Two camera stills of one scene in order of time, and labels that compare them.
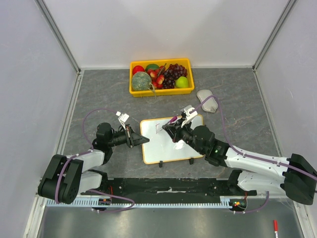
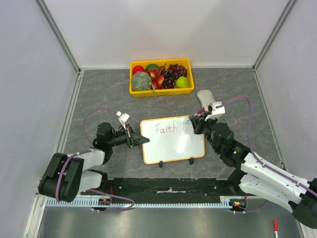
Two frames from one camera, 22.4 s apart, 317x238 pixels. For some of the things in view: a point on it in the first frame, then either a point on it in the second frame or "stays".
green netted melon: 140,81 stays
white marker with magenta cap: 173,120 to 199,110
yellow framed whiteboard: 161,148 stays
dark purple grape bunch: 173,73 stays
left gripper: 133,139 stays
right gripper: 177,131 to 198,121
